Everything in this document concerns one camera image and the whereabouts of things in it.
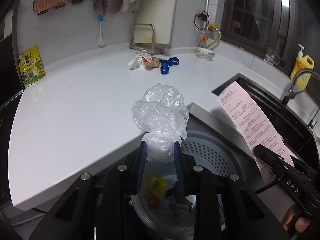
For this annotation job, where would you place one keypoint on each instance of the blue white bottle brush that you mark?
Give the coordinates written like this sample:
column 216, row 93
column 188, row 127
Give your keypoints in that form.
column 100, row 41

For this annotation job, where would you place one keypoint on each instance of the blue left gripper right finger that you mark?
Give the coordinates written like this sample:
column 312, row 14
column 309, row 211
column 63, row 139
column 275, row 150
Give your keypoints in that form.
column 178, row 166

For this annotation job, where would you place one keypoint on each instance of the dark grey rag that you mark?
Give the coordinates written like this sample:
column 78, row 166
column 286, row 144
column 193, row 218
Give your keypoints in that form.
column 176, row 199

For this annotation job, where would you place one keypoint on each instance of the brown hanging cloth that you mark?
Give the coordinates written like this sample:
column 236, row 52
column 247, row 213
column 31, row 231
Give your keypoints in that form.
column 99, row 6

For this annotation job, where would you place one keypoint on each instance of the yellow green seasoning pouch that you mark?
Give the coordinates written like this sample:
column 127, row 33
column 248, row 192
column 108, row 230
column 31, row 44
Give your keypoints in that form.
column 30, row 66

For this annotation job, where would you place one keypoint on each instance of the dark framed window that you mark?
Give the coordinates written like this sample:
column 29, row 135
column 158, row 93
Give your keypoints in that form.
column 280, row 25

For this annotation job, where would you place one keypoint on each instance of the pink paper receipt card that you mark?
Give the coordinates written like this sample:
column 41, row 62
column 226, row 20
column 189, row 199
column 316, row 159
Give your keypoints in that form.
column 251, row 121

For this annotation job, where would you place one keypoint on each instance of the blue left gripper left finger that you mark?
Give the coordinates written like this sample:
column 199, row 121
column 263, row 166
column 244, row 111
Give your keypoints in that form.
column 141, row 162

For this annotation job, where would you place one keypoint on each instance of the yellow dish soap bottle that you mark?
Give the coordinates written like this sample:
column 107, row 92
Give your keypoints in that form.
column 302, row 62

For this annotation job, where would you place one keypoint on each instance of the crumpled white tissue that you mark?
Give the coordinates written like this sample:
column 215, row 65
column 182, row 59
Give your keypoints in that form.
column 138, row 60

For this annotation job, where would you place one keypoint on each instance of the yellow plastic lid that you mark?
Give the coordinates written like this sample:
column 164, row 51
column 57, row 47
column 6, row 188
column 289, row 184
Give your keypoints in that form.
column 157, row 186

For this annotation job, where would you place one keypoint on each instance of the clear glass mug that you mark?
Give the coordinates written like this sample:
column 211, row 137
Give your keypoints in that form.
column 271, row 57

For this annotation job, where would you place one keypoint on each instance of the metal cutting board rack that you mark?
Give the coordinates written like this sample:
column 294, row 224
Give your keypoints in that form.
column 143, row 38

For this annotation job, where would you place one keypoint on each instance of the white cutting board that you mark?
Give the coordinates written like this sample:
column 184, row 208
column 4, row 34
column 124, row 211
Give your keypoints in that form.
column 160, row 13

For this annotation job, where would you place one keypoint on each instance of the red white snack wrapper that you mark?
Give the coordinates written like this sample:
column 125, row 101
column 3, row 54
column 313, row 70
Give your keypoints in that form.
column 150, row 62

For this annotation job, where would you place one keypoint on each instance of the person's right hand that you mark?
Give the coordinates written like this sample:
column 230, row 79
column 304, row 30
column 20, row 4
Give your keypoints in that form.
column 289, row 221

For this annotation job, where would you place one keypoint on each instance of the light blue perforated trash bin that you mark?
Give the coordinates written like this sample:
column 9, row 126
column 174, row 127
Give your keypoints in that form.
column 206, row 161

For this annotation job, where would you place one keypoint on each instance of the orange plastic scrap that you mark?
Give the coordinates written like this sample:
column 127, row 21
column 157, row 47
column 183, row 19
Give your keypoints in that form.
column 154, row 202

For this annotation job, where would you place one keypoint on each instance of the black kitchen sink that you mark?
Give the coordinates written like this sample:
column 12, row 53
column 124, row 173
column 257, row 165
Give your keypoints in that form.
column 296, row 135

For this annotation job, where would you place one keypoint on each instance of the gas valve with hose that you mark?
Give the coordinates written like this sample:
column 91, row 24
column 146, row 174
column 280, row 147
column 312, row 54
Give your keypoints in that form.
column 209, row 34

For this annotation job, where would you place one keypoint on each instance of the clear plastic bag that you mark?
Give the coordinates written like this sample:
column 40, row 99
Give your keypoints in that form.
column 163, row 116

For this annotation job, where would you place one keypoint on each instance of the white patterned ceramic bowl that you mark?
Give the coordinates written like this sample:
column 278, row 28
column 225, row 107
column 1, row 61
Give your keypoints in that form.
column 205, row 54

